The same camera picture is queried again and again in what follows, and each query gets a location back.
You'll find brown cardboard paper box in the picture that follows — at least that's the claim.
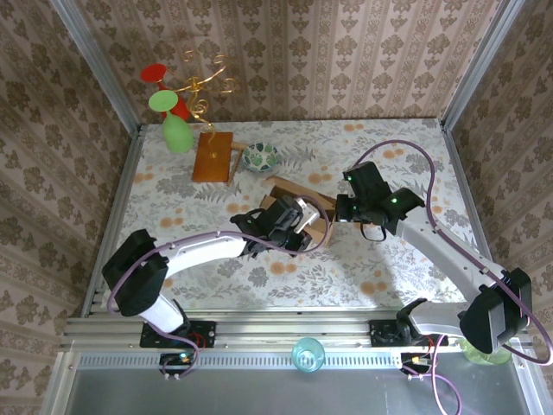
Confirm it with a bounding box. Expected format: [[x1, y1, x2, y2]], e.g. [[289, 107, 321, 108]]
[[258, 175, 337, 251]]

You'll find floral tablecloth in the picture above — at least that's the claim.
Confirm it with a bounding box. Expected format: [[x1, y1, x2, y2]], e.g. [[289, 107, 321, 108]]
[[101, 118, 480, 310]]

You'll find leaf patterned ceramic bowl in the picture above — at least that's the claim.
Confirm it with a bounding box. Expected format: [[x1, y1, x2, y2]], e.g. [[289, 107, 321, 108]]
[[241, 142, 281, 174]]

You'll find light wooden stick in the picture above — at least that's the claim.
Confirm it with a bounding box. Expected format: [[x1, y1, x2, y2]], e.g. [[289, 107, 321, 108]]
[[227, 144, 246, 187]]

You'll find brown wooden base board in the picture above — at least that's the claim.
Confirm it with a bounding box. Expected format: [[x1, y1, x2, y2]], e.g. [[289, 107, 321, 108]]
[[191, 131, 234, 185]]

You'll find teal plastic cup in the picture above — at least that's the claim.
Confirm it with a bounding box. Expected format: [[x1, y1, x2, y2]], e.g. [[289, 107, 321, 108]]
[[291, 336, 326, 374]]

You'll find perforated metal strip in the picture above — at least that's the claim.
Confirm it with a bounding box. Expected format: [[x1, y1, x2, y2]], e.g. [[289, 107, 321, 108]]
[[77, 353, 403, 368]]

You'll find green plastic wine glass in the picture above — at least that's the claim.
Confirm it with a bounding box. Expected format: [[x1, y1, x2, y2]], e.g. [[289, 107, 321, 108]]
[[148, 90, 195, 155]]

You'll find grey metal sheet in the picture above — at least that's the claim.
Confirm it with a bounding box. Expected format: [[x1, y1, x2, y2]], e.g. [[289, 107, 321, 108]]
[[41, 349, 553, 415]]

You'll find small black connector board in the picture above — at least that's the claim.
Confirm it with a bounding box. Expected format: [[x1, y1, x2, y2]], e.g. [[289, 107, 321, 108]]
[[400, 352, 435, 375], [159, 352, 194, 375]]

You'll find green plastic cup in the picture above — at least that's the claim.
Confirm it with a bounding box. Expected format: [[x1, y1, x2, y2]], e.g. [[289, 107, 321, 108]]
[[460, 339, 513, 367]]

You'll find red plastic wine glass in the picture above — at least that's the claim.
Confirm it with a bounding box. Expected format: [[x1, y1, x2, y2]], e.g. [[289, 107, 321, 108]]
[[140, 63, 192, 122]]

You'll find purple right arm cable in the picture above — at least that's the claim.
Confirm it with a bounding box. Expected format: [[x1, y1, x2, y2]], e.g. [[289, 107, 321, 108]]
[[352, 140, 553, 415]]

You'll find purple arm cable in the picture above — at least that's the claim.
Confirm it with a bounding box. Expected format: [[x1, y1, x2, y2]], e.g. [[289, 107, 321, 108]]
[[352, 140, 553, 415], [105, 194, 332, 381]]

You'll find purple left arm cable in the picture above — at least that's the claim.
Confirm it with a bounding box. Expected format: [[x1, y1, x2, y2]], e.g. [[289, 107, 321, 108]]
[[105, 194, 332, 381]]

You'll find aluminium frame cross rail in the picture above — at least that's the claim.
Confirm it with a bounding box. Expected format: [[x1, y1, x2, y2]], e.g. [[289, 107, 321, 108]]
[[60, 315, 531, 349]]

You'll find aluminium frame side rail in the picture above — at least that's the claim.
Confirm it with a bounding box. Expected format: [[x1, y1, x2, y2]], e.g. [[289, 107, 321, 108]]
[[81, 124, 143, 316], [440, 120, 511, 316]]

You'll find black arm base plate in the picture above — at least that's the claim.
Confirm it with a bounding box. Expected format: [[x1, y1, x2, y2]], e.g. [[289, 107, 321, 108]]
[[138, 320, 217, 349], [369, 318, 448, 347]]

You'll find gold wire glass rack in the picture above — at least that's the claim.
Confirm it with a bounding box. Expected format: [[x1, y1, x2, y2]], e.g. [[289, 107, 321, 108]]
[[170, 49, 238, 159]]

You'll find aluminium frame post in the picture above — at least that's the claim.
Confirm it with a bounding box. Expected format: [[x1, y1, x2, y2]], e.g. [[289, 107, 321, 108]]
[[440, 0, 526, 131], [49, 0, 142, 135]]

